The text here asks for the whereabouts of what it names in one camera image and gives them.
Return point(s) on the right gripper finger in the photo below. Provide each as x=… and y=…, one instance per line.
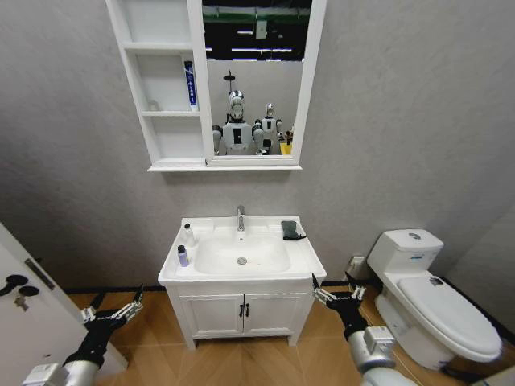
x=324, y=293
x=359, y=292

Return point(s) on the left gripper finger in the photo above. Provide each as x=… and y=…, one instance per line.
x=130, y=309
x=89, y=314

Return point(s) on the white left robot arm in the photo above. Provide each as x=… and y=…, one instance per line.
x=76, y=372

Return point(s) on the dark grey towel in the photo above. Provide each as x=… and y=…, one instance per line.
x=290, y=230

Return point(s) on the white vanity cabinet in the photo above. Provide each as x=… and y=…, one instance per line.
x=213, y=315

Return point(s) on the white ceramic washbasin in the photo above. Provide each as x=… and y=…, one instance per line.
x=241, y=249

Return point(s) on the cabinet mirror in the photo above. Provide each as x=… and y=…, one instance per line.
x=257, y=100

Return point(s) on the white toilet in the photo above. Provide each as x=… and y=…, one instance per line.
x=402, y=289

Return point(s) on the white door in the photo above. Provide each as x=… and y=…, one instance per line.
x=36, y=321

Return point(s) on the metal door latch plate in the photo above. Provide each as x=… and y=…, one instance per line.
x=40, y=274

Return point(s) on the door keys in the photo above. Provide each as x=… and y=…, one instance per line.
x=22, y=302

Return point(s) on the purple bottle black cap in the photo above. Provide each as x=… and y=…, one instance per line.
x=183, y=257

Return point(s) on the chrome flush button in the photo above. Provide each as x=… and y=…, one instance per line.
x=414, y=235

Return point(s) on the white toilet lid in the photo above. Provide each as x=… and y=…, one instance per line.
x=446, y=317

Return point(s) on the clear bottle black cap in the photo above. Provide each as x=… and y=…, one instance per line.
x=188, y=237

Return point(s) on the chrome faucet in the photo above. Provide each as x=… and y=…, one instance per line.
x=240, y=219

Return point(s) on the small clear cup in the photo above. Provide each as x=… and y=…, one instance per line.
x=152, y=105

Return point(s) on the blue white toothpaste tube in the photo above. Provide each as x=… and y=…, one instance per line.
x=191, y=86

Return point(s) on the white wall cabinet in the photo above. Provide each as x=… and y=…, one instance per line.
x=161, y=132

